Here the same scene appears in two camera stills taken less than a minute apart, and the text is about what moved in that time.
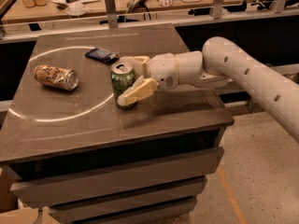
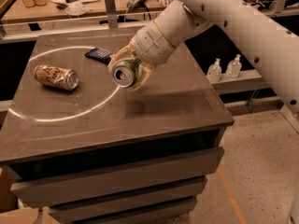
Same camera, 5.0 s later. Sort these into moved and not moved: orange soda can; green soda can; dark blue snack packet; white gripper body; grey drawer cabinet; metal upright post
Moved: green soda can; white gripper body
Not moved: grey drawer cabinet; dark blue snack packet; metal upright post; orange soda can
